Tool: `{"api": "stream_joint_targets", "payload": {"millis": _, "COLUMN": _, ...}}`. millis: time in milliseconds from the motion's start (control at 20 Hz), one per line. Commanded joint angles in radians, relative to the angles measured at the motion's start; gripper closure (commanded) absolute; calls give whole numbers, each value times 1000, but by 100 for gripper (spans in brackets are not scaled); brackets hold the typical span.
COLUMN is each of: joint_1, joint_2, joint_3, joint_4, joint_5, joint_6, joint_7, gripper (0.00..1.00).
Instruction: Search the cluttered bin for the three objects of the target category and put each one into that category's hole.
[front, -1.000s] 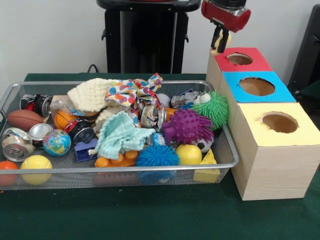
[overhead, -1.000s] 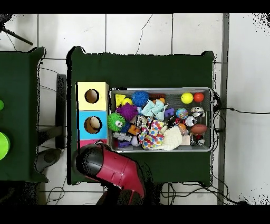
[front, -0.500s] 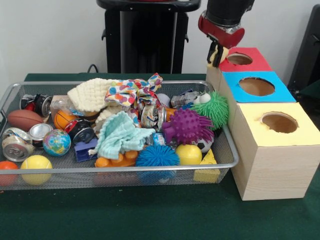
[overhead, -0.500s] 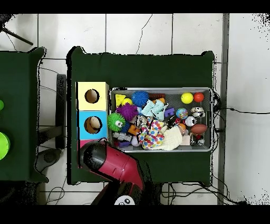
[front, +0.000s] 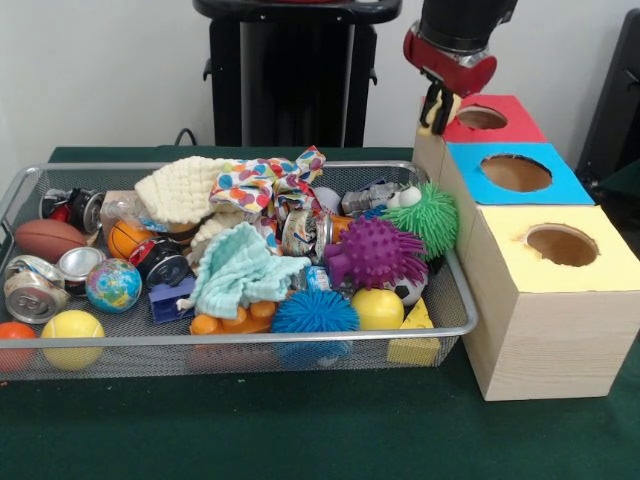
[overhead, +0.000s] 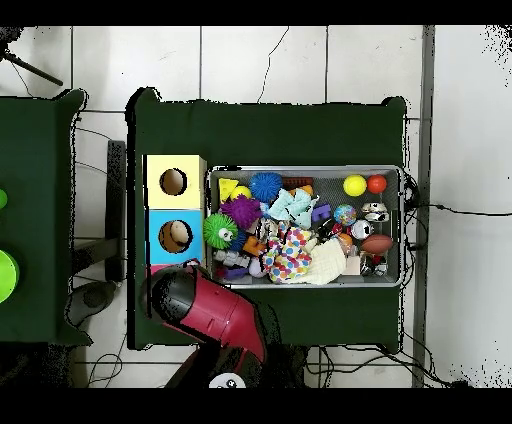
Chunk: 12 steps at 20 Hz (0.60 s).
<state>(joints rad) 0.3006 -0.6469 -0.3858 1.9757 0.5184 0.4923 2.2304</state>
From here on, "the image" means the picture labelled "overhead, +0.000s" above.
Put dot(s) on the green spiky ball with eyes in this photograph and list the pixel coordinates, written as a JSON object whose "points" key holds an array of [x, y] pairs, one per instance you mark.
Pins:
{"points": [[216, 230]]}

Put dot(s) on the colourful patterned cloth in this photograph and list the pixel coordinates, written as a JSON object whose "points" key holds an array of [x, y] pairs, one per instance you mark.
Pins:
{"points": [[288, 256]]}

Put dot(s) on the cream white cloth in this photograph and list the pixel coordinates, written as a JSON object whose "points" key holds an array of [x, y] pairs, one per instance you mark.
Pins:
{"points": [[328, 262]]}

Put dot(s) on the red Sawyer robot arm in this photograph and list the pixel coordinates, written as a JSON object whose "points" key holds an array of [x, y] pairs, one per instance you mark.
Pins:
{"points": [[216, 316]]}

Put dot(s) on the wooden box with three holes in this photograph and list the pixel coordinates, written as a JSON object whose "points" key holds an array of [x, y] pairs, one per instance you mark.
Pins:
{"points": [[188, 200]]}

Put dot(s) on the shallow clear mesh bin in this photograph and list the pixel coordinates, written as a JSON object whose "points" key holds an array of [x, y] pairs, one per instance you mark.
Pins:
{"points": [[360, 282]]}

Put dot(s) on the purple spiky toy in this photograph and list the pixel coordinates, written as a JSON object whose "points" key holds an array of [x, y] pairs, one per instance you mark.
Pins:
{"points": [[241, 210]]}

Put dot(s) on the crushed silver drink can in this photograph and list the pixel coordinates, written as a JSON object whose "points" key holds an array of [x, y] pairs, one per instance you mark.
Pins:
{"points": [[264, 228]]}

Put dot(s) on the blue spiky ball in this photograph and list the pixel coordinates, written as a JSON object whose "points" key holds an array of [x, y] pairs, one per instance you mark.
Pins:
{"points": [[265, 187], [239, 240]]}

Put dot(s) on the light blue cloth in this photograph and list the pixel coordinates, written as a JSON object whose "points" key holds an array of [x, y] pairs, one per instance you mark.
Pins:
{"points": [[294, 206]]}

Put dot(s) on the silver toy robot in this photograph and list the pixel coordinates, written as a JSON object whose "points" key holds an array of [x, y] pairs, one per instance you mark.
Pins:
{"points": [[230, 258]]}

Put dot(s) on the yellow ball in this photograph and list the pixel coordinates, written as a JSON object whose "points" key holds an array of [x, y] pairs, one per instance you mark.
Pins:
{"points": [[354, 185]]}

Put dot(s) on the dark green side tablecloth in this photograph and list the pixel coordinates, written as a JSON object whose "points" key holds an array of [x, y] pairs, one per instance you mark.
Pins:
{"points": [[36, 200]]}

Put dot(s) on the small green object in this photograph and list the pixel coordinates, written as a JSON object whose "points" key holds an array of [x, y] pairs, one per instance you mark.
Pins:
{"points": [[2, 198]]}

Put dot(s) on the lime green bowl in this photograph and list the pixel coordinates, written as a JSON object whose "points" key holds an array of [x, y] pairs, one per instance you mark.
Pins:
{"points": [[7, 276]]}

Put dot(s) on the black tripod leg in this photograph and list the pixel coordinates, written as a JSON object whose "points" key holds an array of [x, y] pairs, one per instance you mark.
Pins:
{"points": [[36, 71]]}

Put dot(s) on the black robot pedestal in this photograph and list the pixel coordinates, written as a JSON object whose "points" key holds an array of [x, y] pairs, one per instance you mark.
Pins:
{"points": [[288, 368]]}

